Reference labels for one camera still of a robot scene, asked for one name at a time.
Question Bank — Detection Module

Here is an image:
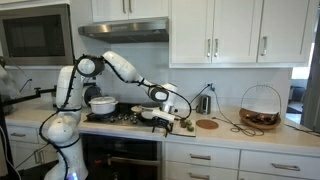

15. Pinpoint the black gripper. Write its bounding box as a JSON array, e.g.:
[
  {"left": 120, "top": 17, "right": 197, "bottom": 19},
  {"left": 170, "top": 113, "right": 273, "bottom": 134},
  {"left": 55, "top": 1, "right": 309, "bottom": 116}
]
[{"left": 151, "top": 116, "right": 175, "bottom": 139}]

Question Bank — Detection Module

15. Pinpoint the white cutting board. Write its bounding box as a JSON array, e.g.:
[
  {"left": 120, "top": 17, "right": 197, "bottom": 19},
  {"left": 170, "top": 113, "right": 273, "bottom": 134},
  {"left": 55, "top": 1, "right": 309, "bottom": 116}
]
[{"left": 165, "top": 119, "right": 197, "bottom": 139}]

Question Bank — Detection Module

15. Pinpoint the black gas cooktop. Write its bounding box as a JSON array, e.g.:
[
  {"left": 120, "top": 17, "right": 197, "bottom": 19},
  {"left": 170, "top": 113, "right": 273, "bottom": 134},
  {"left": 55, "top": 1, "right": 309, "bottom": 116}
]
[{"left": 82, "top": 102, "right": 168, "bottom": 130}]

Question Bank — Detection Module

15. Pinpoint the round cork trivet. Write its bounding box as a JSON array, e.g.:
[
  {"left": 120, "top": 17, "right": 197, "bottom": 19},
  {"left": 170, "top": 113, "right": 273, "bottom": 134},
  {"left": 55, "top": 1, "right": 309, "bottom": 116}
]
[{"left": 195, "top": 118, "right": 220, "bottom": 131}]

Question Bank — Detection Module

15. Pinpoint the stainless electric kettle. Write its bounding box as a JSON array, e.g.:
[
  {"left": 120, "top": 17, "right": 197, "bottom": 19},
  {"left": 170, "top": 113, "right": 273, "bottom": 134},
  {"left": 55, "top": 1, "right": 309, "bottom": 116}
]
[{"left": 198, "top": 94, "right": 212, "bottom": 116}]

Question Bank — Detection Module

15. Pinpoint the white dutch oven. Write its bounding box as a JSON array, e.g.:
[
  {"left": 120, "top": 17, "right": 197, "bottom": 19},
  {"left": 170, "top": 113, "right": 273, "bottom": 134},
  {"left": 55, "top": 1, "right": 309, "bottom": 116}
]
[{"left": 87, "top": 95, "right": 119, "bottom": 116}]

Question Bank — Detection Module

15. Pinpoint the white base cabinet with drawers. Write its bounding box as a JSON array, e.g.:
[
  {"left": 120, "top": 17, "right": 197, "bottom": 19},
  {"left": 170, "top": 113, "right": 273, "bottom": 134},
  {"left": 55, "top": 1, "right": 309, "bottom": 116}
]
[
  {"left": 4, "top": 123, "right": 84, "bottom": 175},
  {"left": 162, "top": 140, "right": 320, "bottom": 180}
]

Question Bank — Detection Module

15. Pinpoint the stainless range hood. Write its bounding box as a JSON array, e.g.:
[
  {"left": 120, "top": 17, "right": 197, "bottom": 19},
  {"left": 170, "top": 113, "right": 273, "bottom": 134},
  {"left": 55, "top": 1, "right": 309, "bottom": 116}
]
[{"left": 77, "top": 17, "right": 170, "bottom": 45}]

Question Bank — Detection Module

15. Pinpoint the white cabinet above hood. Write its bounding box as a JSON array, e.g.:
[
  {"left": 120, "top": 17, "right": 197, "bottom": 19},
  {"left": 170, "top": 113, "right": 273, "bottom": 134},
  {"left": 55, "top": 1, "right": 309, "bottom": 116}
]
[{"left": 91, "top": 0, "right": 170, "bottom": 24}]

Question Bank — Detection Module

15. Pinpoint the stainless refrigerator with magnets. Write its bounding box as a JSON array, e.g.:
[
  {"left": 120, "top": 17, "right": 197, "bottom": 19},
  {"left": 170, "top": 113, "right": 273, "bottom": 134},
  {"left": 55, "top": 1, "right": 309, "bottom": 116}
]
[{"left": 301, "top": 16, "right": 320, "bottom": 133}]

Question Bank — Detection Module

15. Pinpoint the stainless built-in microwave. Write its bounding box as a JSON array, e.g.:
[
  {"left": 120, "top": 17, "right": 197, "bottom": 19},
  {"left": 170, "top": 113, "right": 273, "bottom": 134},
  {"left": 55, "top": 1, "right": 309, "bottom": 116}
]
[{"left": 0, "top": 3, "right": 75, "bottom": 67}]

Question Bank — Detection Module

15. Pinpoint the steel drawer handle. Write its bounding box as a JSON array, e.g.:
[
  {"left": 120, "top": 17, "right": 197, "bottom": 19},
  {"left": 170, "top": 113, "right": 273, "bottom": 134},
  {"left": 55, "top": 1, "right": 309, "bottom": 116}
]
[
  {"left": 187, "top": 172, "right": 212, "bottom": 180},
  {"left": 189, "top": 152, "right": 212, "bottom": 161}
]

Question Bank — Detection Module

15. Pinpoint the black kettle power cord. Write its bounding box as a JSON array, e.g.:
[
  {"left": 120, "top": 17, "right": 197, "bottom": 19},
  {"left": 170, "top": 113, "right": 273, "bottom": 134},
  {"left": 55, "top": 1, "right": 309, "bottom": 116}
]
[{"left": 189, "top": 85, "right": 212, "bottom": 107}]

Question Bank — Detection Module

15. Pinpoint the thin black counter cable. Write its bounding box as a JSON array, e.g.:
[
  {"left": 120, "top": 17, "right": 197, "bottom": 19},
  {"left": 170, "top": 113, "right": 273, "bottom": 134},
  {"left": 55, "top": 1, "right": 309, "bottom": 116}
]
[{"left": 211, "top": 87, "right": 265, "bottom": 137}]

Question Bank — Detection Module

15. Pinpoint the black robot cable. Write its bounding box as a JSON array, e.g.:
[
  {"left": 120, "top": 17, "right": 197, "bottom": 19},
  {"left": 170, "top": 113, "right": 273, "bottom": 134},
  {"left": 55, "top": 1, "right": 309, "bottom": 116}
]
[{"left": 38, "top": 53, "right": 194, "bottom": 180}]

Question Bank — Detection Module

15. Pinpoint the white wall cabinet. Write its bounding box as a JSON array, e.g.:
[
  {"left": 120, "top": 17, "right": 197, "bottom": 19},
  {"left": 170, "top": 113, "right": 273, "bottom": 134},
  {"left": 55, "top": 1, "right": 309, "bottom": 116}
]
[{"left": 168, "top": 0, "right": 318, "bottom": 70}]

